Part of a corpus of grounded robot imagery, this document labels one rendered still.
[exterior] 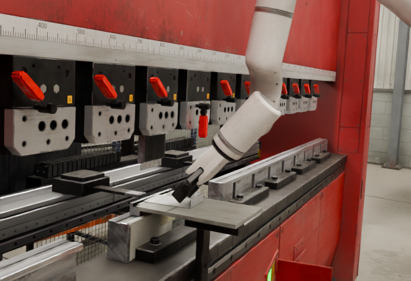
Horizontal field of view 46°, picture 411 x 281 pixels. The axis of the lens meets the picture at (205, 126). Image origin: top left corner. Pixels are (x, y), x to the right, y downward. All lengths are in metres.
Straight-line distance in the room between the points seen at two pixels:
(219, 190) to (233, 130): 0.56
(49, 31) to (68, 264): 0.46
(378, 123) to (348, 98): 5.58
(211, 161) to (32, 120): 0.46
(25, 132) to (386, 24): 8.23
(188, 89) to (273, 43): 0.32
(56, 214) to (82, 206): 0.10
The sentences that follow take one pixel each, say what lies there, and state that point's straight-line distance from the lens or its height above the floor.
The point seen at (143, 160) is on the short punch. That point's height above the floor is 1.11.
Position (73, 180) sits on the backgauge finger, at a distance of 1.39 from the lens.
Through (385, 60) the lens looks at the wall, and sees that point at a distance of 8.81.
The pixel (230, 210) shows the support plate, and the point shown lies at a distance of 1.22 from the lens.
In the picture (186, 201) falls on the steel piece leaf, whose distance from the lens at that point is 1.27.
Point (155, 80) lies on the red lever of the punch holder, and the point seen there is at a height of 1.31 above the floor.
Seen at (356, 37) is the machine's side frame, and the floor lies 1.63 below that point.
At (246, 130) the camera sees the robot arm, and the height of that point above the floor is 1.20.
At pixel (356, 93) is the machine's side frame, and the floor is 1.27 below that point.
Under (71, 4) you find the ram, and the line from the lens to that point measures 0.96.
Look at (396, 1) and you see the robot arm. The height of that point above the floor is 1.50.
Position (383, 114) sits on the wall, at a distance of 8.81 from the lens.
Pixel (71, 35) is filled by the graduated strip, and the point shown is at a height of 1.39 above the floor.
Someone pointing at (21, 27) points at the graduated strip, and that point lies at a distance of 0.86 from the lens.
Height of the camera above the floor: 1.32
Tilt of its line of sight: 6 degrees down
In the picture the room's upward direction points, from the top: 3 degrees clockwise
